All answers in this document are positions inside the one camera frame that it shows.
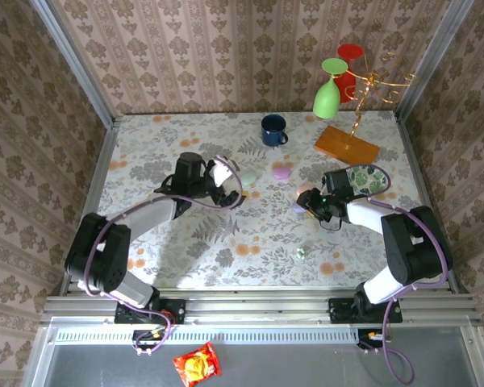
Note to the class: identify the orchid pink earbud case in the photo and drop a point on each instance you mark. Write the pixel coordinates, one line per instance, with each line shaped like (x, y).
(283, 172)

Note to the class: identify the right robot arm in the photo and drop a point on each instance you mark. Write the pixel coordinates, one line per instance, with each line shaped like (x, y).
(415, 246)

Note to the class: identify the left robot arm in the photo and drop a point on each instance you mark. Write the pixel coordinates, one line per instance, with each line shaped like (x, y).
(97, 254)

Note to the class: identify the mint green earbud case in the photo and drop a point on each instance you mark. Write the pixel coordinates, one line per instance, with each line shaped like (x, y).
(249, 178)

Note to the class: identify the leaf pattern bowl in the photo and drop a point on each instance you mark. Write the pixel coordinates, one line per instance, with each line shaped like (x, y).
(367, 181)

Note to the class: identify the dark blue enamel mug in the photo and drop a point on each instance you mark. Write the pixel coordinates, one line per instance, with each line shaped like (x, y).
(273, 126)

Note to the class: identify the green plastic wine glass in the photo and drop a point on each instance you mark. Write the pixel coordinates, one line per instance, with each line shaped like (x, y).
(326, 101)

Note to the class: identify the wide aluminium extrusion beam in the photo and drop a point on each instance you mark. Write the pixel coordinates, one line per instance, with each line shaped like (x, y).
(258, 306)

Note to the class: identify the red plastic wine glass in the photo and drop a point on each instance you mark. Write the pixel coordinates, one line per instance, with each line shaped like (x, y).
(350, 51)

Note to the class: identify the grey metal panel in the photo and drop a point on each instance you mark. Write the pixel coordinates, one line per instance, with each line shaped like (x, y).
(306, 367)

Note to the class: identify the red snack bag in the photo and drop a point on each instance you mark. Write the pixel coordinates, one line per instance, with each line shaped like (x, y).
(195, 364)

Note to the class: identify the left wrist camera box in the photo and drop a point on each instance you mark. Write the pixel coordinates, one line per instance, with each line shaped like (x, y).
(222, 173)

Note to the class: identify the aluminium table side rail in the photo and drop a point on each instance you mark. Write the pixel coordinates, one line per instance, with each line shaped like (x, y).
(414, 161)
(102, 165)

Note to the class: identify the aluminium frame post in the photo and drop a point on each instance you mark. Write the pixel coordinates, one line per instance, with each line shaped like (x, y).
(433, 60)
(76, 60)

